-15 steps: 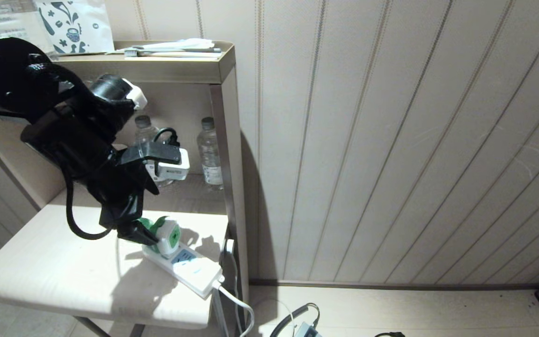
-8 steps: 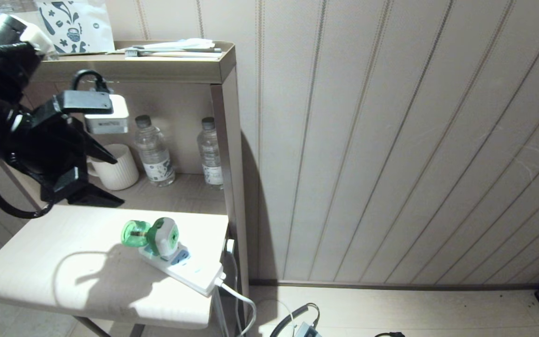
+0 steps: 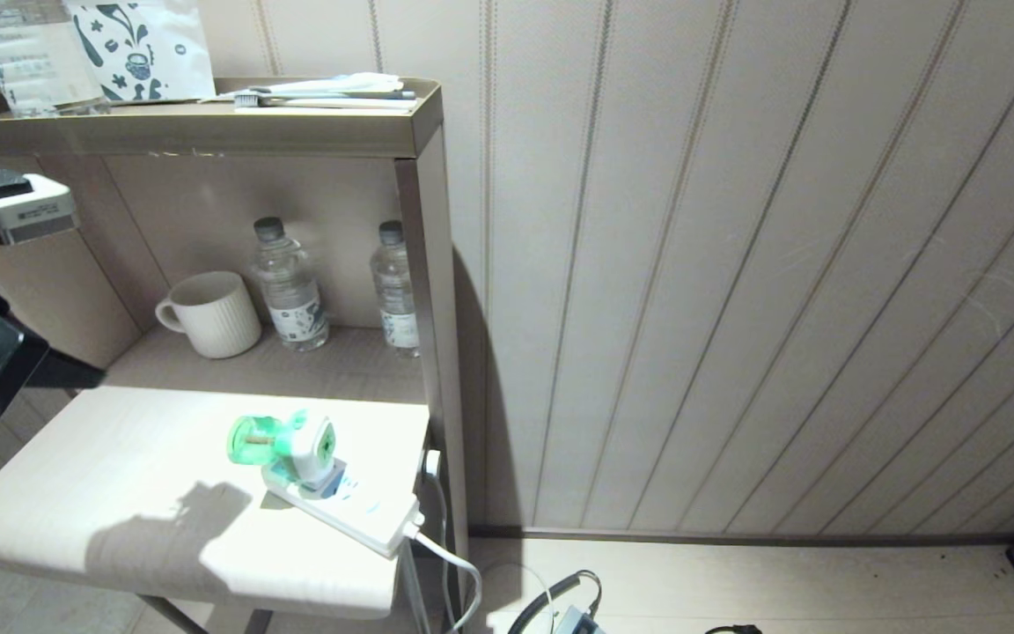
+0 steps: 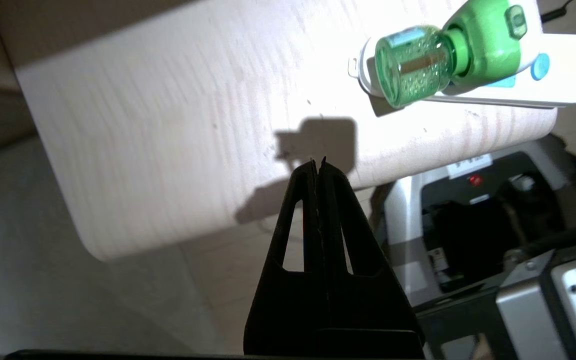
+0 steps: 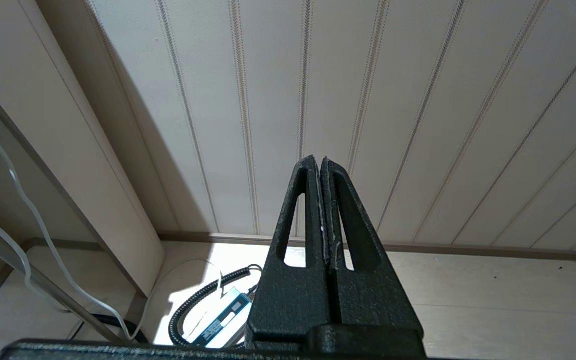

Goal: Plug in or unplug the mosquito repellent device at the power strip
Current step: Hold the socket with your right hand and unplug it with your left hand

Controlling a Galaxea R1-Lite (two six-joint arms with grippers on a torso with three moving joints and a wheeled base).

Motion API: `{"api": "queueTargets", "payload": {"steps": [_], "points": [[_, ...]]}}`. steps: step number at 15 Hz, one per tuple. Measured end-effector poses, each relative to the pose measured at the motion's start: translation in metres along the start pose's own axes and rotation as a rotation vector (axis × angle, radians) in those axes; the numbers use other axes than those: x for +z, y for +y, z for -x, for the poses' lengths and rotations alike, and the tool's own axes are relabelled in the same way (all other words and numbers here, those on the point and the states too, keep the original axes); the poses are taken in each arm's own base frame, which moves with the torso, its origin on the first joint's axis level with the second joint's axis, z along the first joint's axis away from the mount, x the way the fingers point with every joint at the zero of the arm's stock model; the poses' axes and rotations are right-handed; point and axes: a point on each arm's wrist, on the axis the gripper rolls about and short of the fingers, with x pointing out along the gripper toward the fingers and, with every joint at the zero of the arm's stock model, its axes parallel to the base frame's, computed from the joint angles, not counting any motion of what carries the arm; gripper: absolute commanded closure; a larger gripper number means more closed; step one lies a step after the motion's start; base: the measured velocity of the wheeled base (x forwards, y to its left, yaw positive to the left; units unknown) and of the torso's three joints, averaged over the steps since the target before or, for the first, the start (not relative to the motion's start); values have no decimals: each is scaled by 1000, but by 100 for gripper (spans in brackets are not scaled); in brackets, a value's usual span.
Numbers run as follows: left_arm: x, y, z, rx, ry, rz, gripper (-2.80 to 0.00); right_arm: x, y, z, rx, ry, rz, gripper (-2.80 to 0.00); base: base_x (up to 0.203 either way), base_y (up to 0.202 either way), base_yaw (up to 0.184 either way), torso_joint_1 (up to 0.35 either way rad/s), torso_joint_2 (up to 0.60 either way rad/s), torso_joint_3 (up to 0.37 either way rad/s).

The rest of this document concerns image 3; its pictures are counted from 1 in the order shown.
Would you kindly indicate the toothbrush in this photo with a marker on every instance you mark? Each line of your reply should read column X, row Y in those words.
column 331, row 94

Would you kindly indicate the white printed paper bag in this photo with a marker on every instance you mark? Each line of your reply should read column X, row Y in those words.
column 150, row 48

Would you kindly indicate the white sachet packet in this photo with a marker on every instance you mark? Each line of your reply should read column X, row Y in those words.
column 340, row 83

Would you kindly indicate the brown wooden shelf unit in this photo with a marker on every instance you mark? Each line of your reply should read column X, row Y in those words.
column 208, row 132

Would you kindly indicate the grey floor device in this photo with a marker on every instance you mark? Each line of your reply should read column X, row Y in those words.
column 577, row 622

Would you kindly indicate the green mosquito repellent device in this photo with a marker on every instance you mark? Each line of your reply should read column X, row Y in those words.
column 296, row 445

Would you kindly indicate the white wall plug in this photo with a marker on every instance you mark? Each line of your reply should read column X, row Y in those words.
column 432, row 461

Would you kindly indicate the white power strip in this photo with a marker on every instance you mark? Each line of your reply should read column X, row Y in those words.
column 357, row 515

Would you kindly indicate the white bench table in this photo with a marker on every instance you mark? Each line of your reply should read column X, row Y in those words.
column 120, row 458

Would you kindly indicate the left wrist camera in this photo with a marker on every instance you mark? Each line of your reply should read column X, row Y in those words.
column 27, row 211

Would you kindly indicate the clear plastic water bottle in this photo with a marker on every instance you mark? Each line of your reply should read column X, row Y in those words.
column 395, row 295
column 289, row 291

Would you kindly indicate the white ribbed mug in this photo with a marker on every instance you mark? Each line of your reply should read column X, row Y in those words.
column 218, row 315

